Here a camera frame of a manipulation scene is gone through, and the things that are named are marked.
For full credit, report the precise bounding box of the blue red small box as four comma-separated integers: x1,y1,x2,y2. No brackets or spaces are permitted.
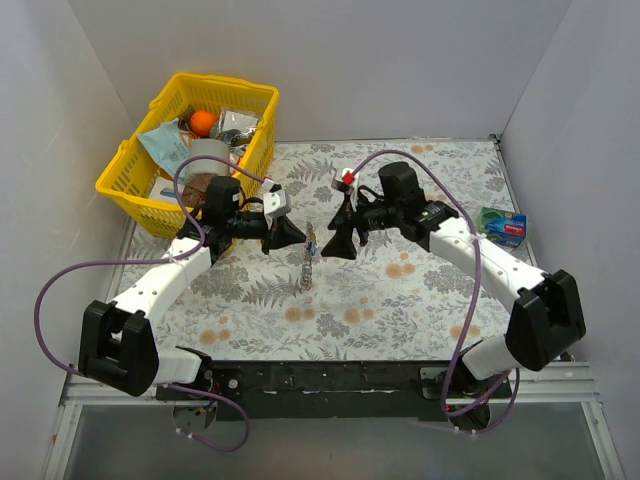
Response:
476,207,528,248

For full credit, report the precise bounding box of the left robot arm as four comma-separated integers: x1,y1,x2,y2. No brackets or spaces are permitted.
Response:
78,176,306,400

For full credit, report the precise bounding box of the brown round object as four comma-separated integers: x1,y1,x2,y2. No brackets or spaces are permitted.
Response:
181,173,216,208

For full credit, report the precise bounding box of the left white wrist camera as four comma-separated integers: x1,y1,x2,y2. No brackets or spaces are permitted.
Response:
262,177,291,219

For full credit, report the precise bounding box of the silver foil packet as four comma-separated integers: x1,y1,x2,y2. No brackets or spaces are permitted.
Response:
210,108,261,148

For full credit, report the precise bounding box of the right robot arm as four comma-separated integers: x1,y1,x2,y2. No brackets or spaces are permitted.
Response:
321,161,586,398

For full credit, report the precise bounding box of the light blue pouch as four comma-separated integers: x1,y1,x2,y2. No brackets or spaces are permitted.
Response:
138,119,193,178

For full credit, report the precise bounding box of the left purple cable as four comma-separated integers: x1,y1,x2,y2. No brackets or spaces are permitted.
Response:
33,155,274,454

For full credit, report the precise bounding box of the floral table mat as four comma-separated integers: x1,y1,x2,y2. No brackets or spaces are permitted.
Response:
156,139,513,361

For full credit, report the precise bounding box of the purple cable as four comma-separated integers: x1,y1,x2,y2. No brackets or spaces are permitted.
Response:
352,148,521,435
33,155,274,454

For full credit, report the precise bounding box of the aluminium frame rail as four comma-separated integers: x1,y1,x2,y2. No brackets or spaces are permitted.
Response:
43,361,625,479

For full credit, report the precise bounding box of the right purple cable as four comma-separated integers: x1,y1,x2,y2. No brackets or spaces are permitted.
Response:
352,148,521,435

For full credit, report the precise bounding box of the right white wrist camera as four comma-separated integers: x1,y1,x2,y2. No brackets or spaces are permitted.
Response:
331,168,359,206

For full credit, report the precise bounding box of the yellow plastic basket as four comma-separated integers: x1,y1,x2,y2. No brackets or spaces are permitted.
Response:
95,72,280,239

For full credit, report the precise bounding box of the grey tape roll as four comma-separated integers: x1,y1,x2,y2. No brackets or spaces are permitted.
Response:
184,138,230,184

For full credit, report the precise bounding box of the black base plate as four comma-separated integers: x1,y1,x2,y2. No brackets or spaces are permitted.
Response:
154,362,514,421

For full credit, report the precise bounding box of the orange ball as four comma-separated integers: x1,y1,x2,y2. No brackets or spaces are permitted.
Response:
189,110,217,137

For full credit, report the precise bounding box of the white box in basket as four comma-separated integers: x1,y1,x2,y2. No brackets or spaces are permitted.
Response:
148,177,178,205

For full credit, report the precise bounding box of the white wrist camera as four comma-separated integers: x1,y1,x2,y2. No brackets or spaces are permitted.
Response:
262,177,291,219
331,168,359,206

